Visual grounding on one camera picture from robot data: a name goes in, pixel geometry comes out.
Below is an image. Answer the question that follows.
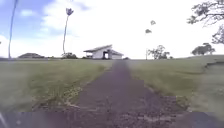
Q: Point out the white building with grey roof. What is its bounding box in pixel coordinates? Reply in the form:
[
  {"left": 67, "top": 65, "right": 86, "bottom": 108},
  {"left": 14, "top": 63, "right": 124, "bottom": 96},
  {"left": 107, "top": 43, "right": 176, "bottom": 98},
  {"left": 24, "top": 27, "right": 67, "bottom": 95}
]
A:
[{"left": 82, "top": 44, "right": 125, "bottom": 61}]

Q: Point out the dark gravel path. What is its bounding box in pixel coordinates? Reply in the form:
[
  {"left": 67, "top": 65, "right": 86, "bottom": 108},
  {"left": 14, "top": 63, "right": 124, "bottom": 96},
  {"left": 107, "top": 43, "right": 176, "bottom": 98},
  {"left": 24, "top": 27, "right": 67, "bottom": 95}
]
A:
[{"left": 0, "top": 59, "right": 224, "bottom": 128}]

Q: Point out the dark green bush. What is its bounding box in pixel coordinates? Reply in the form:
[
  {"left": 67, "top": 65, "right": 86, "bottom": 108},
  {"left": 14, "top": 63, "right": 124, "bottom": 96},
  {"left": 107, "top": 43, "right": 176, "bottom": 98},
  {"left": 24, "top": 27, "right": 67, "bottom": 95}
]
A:
[{"left": 61, "top": 52, "right": 79, "bottom": 60}]

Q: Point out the small leafy tree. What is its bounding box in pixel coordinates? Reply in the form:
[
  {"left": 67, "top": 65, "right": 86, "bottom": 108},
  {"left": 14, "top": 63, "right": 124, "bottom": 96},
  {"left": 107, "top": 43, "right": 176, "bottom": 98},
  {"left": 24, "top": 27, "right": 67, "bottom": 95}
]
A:
[{"left": 147, "top": 44, "right": 171, "bottom": 61}]

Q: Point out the green grass field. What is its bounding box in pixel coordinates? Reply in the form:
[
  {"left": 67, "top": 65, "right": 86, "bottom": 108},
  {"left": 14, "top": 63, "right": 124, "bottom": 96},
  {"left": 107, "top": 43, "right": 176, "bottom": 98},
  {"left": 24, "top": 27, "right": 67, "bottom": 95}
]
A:
[
  {"left": 127, "top": 54, "right": 224, "bottom": 122},
  {"left": 0, "top": 59, "right": 114, "bottom": 113}
]

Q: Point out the low distant building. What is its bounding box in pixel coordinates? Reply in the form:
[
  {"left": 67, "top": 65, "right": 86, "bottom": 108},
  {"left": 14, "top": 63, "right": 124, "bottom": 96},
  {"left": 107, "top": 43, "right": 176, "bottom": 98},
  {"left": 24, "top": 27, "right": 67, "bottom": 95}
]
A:
[{"left": 17, "top": 52, "right": 46, "bottom": 60}]

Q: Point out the broad dark tree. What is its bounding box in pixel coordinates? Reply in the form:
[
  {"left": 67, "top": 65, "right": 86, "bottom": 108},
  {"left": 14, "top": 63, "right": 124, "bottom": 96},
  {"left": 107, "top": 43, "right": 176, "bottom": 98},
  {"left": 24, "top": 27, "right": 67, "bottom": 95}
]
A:
[{"left": 191, "top": 42, "right": 216, "bottom": 56}]

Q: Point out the large overhanging tree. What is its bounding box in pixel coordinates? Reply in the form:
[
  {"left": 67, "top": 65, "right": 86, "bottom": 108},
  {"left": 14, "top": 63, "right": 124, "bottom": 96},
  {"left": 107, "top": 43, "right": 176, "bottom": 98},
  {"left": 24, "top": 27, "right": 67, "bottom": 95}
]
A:
[{"left": 186, "top": 0, "right": 224, "bottom": 46}]

